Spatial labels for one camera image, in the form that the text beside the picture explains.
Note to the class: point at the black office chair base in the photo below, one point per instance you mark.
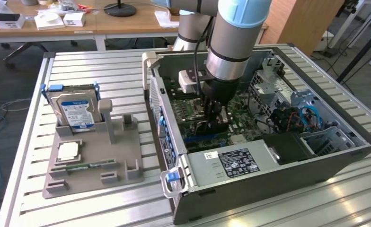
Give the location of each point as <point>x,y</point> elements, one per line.
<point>24,49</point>

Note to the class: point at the white table leg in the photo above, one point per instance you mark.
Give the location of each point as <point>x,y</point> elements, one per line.
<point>347,23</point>

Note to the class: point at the small white labelled box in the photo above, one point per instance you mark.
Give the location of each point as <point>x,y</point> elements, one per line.
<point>73,20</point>

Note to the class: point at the black slanted pole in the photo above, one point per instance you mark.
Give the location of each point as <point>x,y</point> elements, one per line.
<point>361,56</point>

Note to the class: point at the wooden cabinet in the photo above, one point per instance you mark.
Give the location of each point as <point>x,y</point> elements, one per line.
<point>299,23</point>

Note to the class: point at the white box with black top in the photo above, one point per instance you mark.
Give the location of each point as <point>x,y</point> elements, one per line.
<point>9,23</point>

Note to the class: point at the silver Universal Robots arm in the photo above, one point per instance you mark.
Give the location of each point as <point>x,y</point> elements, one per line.
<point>232,35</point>

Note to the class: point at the silver metal disk bay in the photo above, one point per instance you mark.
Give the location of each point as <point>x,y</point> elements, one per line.
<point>327,139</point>

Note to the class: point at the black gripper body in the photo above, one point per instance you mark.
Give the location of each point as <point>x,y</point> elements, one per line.
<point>220,92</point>

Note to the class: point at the grey cup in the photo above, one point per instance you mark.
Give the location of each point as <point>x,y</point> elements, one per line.
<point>29,2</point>

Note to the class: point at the green motherboard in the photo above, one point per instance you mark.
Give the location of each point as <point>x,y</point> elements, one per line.
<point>241,113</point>

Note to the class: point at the white block with tape roll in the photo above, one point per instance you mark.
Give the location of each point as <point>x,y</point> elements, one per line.
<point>48,22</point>

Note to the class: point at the blue expansion slot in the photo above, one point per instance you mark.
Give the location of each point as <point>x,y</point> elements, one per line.
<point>193,140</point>

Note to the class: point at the silver metal drive cage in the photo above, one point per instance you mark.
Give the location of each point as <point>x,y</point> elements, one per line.
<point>267,94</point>

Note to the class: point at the CPU socket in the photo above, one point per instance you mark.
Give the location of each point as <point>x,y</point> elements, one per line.
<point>194,107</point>

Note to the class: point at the white paper stack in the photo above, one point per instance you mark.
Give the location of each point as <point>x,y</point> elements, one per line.
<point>165,21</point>

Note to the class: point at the green RAM stick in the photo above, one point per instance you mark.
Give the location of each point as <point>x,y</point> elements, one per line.
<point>77,167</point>

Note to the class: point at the dark grey open PC case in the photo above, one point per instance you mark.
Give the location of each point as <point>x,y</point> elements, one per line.
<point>267,189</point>

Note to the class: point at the brown cardboard box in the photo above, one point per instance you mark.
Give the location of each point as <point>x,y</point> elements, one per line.
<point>173,11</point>

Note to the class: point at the wooden desk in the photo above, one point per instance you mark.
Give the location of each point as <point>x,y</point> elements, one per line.
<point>125,26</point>

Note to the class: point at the hard disk with blue label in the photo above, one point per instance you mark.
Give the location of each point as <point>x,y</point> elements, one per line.
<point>74,111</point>

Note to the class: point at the graphics card with metal bracket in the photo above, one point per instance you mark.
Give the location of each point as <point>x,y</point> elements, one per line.
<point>211,136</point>

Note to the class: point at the silver power supply unit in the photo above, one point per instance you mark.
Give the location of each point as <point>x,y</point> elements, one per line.
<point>204,170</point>

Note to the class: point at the silver CPU chip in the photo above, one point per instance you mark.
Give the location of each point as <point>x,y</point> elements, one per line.
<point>68,151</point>

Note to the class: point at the black lamp base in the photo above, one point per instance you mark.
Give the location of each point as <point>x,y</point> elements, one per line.
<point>118,10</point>

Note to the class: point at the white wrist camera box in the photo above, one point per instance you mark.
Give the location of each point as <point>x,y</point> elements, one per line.
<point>186,82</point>

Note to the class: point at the grey plastic parts rack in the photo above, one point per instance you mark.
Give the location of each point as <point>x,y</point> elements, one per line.
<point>90,146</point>

